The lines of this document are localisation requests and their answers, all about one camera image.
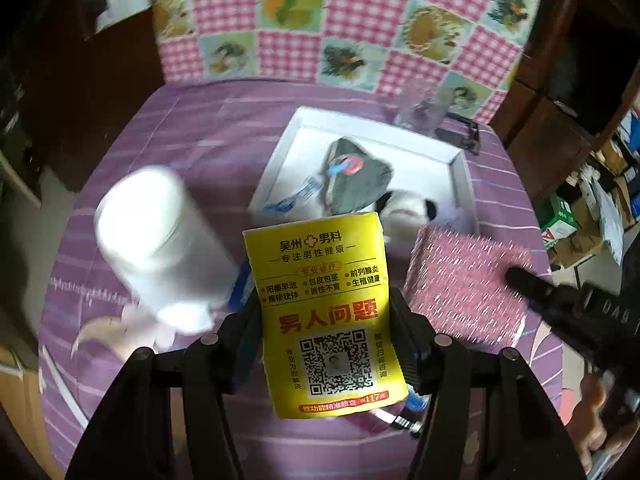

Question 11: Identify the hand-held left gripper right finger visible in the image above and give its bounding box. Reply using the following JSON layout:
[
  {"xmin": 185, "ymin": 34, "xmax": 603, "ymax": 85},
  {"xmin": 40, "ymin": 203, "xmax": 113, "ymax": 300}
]
[{"xmin": 387, "ymin": 287, "xmax": 586, "ymax": 480}]

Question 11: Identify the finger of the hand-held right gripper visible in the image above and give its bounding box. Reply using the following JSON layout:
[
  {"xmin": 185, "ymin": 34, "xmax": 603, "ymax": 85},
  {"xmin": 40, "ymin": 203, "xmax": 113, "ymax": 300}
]
[{"xmin": 505, "ymin": 266, "xmax": 593, "ymax": 346}]

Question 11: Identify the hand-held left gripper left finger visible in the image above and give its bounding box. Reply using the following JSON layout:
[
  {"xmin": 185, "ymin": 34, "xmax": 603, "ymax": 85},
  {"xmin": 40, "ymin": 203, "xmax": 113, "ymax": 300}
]
[{"xmin": 65, "ymin": 260, "xmax": 266, "ymax": 480}]

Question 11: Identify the pink glitter card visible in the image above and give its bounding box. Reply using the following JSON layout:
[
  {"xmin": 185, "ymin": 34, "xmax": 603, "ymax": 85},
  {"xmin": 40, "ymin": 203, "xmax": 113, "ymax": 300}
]
[{"xmin": 402, "ymin": 224, "xmax": 533, "ymax": 348}]

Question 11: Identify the yellow tissue packet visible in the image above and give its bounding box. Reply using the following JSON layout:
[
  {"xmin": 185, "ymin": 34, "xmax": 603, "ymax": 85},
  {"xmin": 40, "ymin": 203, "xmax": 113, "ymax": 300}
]
[{"xmin": 242, "ymin": 211, "xmax": 407, "ymax": 420}]

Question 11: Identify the panda plush toy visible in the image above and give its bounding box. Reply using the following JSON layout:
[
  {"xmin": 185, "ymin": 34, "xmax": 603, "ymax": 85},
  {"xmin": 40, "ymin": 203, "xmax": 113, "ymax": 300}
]
[{"xmin": 372, "ymin": 191, "xmax": 441, "ymax": 246}]

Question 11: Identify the dark grey cloth pouch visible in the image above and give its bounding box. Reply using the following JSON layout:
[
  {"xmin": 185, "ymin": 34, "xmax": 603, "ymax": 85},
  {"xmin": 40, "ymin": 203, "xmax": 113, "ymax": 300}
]
[{"xmin": 320, "ymin": 136, "xmax": 393, "ymax": 216}]

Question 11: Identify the white cardboard box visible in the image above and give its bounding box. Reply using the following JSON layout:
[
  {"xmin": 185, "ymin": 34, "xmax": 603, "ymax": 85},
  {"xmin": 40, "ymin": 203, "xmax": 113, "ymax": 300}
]
[{"xmin": 247, "ymin": 106, "xmax": 483, "ymax": 261}]

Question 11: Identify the person's right hand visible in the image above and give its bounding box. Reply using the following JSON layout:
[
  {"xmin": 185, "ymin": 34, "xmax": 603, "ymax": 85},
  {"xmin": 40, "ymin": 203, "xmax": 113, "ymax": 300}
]
[{"xmin": 570, "ymin": 372, "xmax": 608, "ymax": 467}]

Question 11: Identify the brown cardboard box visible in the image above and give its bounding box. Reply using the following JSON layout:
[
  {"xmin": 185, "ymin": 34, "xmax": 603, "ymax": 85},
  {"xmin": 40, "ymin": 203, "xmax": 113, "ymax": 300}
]
[{"xmin": 550, "ymin": 232, "xmax": 618, "ymax": 268}]

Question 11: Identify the green and white carton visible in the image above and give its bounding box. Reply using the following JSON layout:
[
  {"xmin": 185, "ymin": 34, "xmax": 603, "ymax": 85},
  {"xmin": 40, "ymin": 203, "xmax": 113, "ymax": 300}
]
[{"xmin": 537, "ymin": 195, "xmax": 581, "ymax": 248}]

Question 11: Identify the black plastic clip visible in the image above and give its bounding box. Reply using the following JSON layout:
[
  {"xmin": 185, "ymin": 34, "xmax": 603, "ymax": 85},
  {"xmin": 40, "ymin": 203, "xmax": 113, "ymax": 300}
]
[{"xmin": 435, "ymin": 115, "xmax": 483, "ymax": 156}]

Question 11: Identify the dark wooden cabinet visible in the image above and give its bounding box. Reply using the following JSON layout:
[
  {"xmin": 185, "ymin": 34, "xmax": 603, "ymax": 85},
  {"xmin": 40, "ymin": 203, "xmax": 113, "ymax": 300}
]
[{"xmin": 492, "ymin": 0, "xmax": 640, "ymax": 201}]

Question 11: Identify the brown wooden furniture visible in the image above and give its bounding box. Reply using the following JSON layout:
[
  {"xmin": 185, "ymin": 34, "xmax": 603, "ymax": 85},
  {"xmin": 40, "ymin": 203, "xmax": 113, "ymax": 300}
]
[{"xmin": 0, "ymin": 0, "xmax": 166, "ymax": 201}]

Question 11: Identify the pink checked printed tablecloth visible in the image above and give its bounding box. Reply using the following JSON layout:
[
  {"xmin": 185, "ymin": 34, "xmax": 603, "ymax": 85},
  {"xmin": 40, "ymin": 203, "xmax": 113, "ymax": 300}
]
[{"xmin": 150, "ymin": 0, "xmax": 548, "ymax": 126}]

